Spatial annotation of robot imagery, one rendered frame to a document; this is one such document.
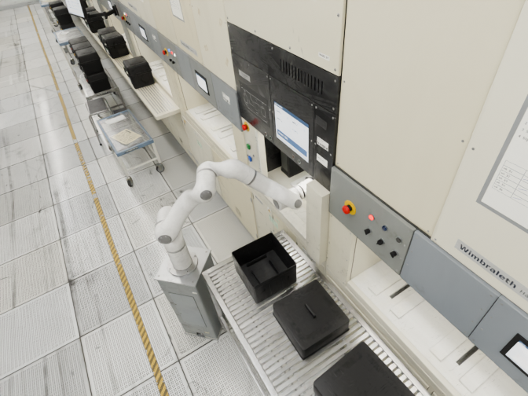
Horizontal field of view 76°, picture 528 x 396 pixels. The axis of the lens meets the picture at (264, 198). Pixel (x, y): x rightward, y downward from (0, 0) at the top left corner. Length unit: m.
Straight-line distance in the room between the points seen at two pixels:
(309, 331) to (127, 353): 1.60
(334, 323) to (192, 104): 2.54
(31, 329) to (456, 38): 3.35
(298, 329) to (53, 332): 2.16
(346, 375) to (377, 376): 0.12
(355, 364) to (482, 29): 1.24
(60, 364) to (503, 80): 3.08
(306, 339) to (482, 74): 1.32
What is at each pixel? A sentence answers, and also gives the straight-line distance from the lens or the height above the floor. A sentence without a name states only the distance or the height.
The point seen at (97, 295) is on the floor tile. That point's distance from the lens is 3.35.
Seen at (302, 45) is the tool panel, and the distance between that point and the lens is 1.41.
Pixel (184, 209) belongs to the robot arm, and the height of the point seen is 1.27.
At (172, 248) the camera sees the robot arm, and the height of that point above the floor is 0.99.
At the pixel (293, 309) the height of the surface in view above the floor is 0.86.
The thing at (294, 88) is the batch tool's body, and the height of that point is 1.81.
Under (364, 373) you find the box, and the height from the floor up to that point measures 1.01.
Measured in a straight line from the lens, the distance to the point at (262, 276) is 2.06.
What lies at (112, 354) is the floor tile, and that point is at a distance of 3.01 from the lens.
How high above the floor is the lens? 2.49
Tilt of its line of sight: 44 degrees down
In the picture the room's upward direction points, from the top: 7 degrees counter-clockwise
